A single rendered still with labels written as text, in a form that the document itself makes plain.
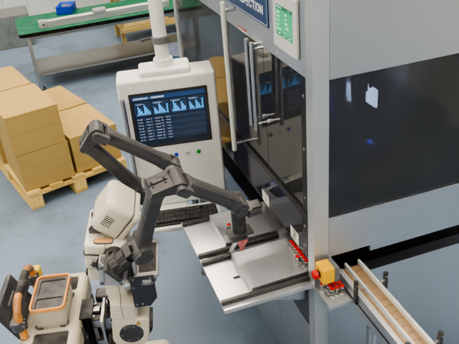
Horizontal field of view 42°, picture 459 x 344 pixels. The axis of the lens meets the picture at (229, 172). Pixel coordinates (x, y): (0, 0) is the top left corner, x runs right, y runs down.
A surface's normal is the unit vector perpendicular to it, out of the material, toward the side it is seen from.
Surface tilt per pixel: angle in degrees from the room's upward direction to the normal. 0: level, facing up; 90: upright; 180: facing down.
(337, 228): 90
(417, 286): 90
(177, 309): 0
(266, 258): 0
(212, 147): 90
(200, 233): 0
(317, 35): 90
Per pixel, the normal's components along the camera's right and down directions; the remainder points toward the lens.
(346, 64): 0.32, 0.45
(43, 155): 0.53, 0.39
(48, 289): -0.08, -0.86
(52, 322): 0.11, 0.52
